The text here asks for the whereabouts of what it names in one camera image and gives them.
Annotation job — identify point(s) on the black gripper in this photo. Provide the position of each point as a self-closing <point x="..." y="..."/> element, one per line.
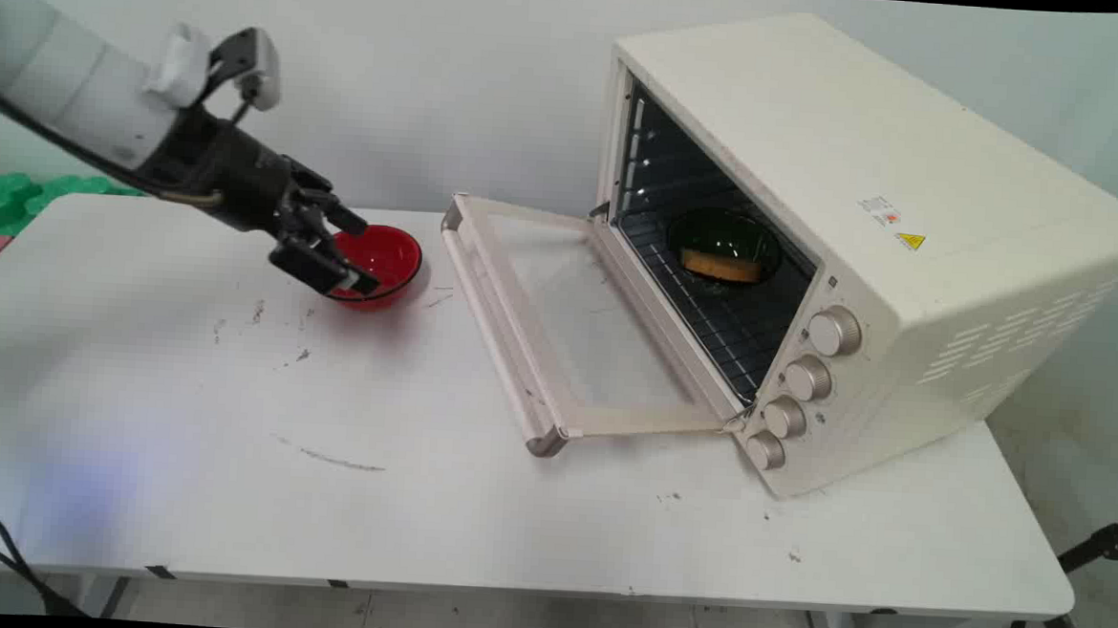
<point x="231" y="174"/>

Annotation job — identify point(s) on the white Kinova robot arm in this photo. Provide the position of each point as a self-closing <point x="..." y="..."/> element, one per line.
<point x="64" y="77"/>

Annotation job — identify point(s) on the red plastic bowl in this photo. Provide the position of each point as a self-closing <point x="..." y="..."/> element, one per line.
<point x="387" y="265"/>

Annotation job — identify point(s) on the cream glass oven door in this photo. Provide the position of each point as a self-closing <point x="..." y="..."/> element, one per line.
<point x="568" y="324"/>

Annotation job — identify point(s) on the green foam floor mat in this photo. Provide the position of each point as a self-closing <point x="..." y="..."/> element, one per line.
<point x="29" y="192"/>

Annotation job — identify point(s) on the orange bread slice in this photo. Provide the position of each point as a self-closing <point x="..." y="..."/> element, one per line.
<point x="720" y="264"/>

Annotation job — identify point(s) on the dark green bowl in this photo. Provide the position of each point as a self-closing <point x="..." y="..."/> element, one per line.
<point x="723" y="246"/>

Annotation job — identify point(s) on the large silver oven knob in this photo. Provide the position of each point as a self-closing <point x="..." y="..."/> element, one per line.
<point x="835" y="330"/>

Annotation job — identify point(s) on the cream toaster oven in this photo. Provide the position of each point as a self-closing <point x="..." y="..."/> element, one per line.
<point x="897" y="246"/>

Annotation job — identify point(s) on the yellow warning sticker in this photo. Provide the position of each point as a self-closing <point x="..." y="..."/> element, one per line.
<point x="910" y="241"/>

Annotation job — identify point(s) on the black tripod leg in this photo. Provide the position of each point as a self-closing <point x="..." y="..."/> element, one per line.
<point x="1085" y="590"/>

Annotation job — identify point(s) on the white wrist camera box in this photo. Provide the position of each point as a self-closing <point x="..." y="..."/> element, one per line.
<point x="247" y="66"/>

